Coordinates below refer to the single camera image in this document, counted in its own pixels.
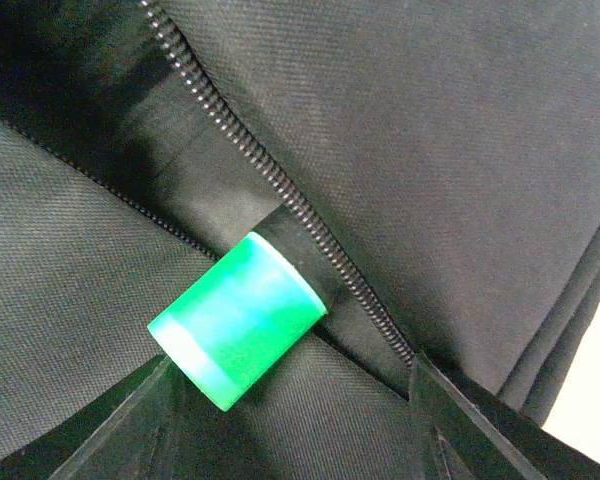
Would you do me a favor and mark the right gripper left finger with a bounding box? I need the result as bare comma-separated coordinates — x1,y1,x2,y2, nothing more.
0,356,184,479

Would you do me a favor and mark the black student bag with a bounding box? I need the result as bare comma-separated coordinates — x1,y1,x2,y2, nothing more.
0,1,600,479

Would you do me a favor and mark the green black highlighter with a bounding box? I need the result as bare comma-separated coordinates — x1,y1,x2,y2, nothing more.
148,206,344,411

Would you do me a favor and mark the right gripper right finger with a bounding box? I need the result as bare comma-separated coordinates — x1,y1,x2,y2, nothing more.
409,355,600,479

